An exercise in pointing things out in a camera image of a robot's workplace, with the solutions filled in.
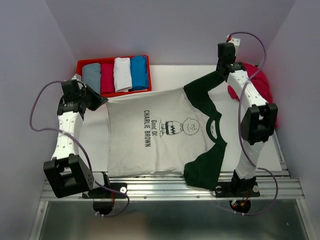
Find red plastic tray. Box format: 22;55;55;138
76;55;152;98

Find cream and green t-shirt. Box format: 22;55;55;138
106;71;227;190

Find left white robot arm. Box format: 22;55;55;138
43;79;108;198

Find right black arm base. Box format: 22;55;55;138
211;170;260;199

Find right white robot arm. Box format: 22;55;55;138
216;41;278;195

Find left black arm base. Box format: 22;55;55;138
82;172;128;201

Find grey rolled t-shirt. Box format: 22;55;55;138
82;63;101;94

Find magenta crumpled t-shirt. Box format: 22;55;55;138
226;63;274;115

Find magenta rolled t-shirt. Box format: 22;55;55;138
100;63;115;94

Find white rolled t-shirt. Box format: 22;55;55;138
113;57;133;93

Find blue rolled t-shirt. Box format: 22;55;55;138
130;55;149;91

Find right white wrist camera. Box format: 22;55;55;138
226;34;241;51

